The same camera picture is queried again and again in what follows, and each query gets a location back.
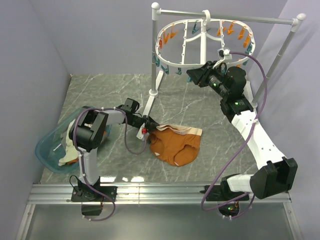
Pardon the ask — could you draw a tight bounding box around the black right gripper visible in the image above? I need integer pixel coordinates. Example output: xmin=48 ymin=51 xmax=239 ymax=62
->
xmin=186 ymin=61 xmax=230 ymax=99

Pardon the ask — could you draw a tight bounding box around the white oval clip hanger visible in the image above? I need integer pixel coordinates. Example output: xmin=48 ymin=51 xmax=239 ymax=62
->
xmin=151 ymin=6 xmax=256 ymax=79

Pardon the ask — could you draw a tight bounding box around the orange underwear beige waistband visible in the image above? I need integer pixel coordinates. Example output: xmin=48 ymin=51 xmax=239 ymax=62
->
xmin=148 ymin=124 xmax=203 ymax=167

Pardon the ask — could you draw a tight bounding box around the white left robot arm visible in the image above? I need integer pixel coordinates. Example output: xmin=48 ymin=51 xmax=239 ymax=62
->
xmin=69 ymin=98 xmax=160 ymax=201

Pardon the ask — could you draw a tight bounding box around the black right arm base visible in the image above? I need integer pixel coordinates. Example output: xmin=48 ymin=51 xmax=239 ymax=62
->
xmin=206 ymin=185 xmax=244 ymax=202

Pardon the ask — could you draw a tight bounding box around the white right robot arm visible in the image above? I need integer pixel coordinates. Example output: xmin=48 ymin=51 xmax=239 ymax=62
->
xmin=186 ymin=61 xmax=298 ymax=200

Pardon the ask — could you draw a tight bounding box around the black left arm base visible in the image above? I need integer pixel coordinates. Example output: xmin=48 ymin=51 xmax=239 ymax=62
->
xmin=71 ymin=185 xmax=118 ymax=203

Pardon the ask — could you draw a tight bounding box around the pale yellow cloth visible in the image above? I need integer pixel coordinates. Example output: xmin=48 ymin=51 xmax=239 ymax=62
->
xmin=58 ymin=119 xmax=79 ymax=166

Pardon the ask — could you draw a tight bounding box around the orange cloth in basket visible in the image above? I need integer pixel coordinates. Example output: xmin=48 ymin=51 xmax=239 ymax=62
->
xmin=67 ymin=158 xmax=79 ymax=165

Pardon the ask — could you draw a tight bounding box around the teal plastic basket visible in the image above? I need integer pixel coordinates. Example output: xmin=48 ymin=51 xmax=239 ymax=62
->
xmin=35 ymin=107 xmax=111 ymax=174

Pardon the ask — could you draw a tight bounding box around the white drying rack stand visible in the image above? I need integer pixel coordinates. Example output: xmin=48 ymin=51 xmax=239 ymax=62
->
xmin=143 ymin=2 xmax=307 ymax=116

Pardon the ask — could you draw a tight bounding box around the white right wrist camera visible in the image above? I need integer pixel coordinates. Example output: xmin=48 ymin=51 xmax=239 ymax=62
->
xmin=215 ymin=47 xmax=235 ymax=67

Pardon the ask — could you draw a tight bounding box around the aluminium mounting rail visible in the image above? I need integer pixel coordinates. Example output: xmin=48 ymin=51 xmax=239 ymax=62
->
xmin=27 ymin=181 xmax=293 ymax=205

